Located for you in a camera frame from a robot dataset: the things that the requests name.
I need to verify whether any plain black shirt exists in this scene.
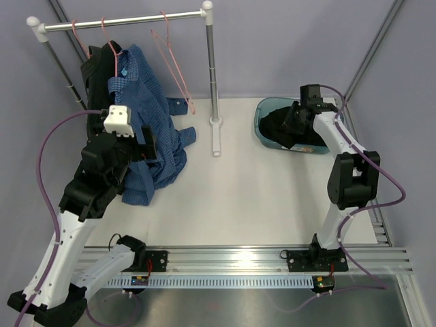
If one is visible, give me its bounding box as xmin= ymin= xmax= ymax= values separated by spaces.
xmin=258 ymin=102 xmax=326 ymax=149

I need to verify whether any pink hanger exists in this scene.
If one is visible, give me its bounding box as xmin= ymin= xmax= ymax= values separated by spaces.
xmin=101 ymin=17 xmax=119 ymax=77
xmin=72 ymin=19 xmax=91 ymax=59
xmin=151 ymin=11 xmax=196 ymax=114

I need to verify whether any blue checked shirt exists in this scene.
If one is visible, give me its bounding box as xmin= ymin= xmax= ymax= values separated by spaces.
xmin=107 ymin=43 xmax=198 ymax=207

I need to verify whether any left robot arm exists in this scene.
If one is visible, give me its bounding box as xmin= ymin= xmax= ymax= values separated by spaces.
xmin=7 ymin=125 xmax=157 ymax=326

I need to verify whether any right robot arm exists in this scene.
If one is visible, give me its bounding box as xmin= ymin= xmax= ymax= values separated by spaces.
xmin=282 ymin=84 xmax=380 ymax=273

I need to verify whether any black pinstriped shirt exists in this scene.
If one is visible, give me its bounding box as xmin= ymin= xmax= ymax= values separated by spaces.
xmin=80 ymin=40 xmax=124 ymax=137

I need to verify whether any teal plastic tub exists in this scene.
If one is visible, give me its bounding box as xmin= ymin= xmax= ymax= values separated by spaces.
xmin=254 ymin=97 xmax=335 ymax=154

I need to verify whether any silver clothes rack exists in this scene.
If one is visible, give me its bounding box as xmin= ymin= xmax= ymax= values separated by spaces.
xmin=26 ymin=1 xmax=223 ymax=157

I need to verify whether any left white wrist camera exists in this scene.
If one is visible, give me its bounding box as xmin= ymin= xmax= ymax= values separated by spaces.
xmin=104 ymin=105 xmax=134 ymax=137

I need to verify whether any white slotted cable duct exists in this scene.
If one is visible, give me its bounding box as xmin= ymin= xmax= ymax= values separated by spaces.
xmin=104 ymin=275 xmax=314 ymax=290

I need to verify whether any aluminium frame post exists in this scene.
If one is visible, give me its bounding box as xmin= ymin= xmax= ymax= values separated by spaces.
xmin=345 ymin=0 xmax=407 ymax=101

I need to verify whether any aluminium mounting rail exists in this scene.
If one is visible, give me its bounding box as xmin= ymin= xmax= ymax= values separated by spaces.
xmin=73 ymin=245 xmax=415 ymax=277

